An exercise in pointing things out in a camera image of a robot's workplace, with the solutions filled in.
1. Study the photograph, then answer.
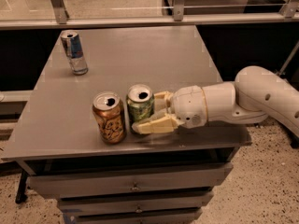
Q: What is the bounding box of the green soda can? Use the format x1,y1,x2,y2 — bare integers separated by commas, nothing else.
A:
126,84,154,133

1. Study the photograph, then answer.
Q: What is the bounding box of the grey metal railing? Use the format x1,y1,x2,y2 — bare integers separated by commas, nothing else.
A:
0,0,299,30

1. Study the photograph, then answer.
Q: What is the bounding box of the orange soda can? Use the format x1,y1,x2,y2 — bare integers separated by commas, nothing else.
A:
92,91,126,144

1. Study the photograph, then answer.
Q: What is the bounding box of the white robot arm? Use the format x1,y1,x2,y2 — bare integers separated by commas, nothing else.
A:
132,66,299,136

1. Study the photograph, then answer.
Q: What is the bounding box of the grey drawer cabinet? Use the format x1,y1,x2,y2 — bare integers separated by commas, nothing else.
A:
0,25,253,224

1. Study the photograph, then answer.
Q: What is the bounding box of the middle grey drawer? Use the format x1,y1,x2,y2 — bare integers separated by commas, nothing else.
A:
58,189,213,216

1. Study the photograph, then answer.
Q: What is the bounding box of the blue silver energy drink can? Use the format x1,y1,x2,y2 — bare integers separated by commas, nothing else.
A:
60,30,88,76

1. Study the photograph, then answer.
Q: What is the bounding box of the bottom grey drawer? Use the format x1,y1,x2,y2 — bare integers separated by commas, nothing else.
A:
64,208,202,224

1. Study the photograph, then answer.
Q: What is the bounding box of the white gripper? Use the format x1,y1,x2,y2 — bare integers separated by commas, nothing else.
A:
132,86,207,134

